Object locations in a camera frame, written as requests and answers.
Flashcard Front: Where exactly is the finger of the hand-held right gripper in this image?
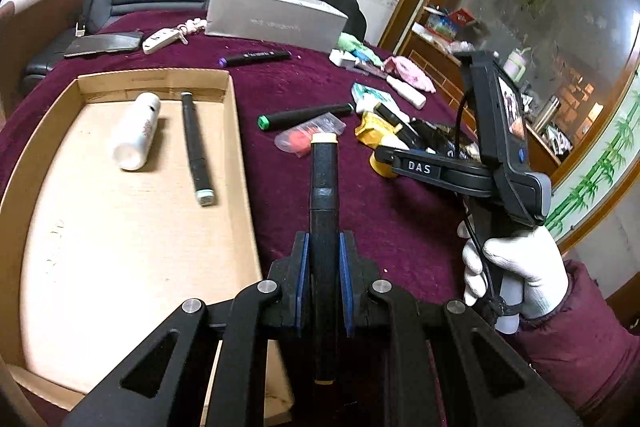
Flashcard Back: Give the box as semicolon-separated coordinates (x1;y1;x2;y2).
375;145;444;182

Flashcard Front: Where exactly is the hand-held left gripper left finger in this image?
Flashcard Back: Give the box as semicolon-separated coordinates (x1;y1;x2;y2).
62;231;313;427

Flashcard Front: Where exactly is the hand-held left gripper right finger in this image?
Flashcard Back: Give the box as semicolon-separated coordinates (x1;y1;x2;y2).
339;231;583;427

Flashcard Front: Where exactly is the black packet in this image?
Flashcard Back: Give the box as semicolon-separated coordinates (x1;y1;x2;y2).
410;119;476;158

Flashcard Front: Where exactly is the yellow packet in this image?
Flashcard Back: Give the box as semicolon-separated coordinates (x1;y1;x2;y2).
355;112;396;148

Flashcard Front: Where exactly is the black marker with cream caps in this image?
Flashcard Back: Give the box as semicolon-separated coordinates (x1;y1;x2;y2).
310;133;341;388

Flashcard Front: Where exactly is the black marker with green cap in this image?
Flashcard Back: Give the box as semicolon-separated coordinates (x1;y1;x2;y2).
257;103;355;132

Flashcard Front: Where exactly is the cardboard box tray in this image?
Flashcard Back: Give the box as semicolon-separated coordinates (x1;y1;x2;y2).
0;69;296;423

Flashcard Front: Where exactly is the person's right forearm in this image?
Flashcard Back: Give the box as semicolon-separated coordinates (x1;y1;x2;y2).
505;259;640;415

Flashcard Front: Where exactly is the person's right hand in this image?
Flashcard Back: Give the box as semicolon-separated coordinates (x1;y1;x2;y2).
457;207;570;320

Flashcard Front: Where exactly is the steel thermos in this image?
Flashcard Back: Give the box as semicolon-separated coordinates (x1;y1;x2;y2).
532;96;561;134

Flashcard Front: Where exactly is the white tube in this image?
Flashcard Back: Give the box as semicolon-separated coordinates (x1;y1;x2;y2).
385;74;427;109

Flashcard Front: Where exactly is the green and white tissue pack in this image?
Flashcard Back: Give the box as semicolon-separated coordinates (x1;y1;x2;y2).
351;82;396;112

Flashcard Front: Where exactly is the white cup with green lid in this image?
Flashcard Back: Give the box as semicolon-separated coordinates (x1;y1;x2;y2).
502;47;530;82

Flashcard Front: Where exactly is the white charger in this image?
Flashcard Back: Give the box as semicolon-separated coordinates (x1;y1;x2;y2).
329;49;357;70

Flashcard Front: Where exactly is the green cloth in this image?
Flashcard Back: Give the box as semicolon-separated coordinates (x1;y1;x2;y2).
336;33;383;68

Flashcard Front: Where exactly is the maroon tablecloth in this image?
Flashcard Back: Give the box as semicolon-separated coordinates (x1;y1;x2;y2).
0;9;501;427

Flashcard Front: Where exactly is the black marker with grey cap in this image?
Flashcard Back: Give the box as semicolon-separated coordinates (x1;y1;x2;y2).
180;92;217;206

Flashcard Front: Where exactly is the black marker with purple cap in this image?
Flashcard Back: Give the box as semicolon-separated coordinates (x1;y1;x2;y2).
218;50;293;68

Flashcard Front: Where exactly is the grey rectangular box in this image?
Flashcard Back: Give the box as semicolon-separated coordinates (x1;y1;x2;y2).
205;0;349;54

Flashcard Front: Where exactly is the white bottle with red print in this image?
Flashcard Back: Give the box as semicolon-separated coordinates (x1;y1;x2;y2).
111;92;162;172

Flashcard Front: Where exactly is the white car key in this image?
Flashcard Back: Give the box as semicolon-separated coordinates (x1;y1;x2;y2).
142;27;190;54

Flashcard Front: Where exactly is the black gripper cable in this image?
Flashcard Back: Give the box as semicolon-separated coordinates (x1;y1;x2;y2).
452;89;501;308

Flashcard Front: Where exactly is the bamboo print wall panel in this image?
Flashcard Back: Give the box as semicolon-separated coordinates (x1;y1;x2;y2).
542;97;640;238

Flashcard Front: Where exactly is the beaded keychain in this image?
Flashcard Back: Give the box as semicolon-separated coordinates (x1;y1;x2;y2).
175;18;208;35

